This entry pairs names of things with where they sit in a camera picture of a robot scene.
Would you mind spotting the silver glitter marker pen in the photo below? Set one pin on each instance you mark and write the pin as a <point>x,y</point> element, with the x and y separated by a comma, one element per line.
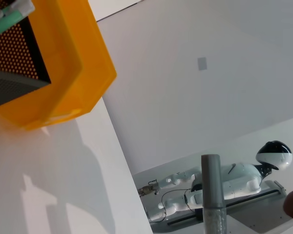
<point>212,180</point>

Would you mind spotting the green pen white cap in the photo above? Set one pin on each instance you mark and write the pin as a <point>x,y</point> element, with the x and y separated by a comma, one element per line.
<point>9,19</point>

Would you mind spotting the black mesh pen holder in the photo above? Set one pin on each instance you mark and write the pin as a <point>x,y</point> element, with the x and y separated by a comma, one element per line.
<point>12,56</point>

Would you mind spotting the yellow plastic storage bin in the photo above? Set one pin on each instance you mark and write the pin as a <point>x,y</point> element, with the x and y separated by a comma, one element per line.
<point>83,61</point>

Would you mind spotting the small grey wall sticker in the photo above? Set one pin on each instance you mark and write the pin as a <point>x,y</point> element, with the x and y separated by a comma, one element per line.
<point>202,64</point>

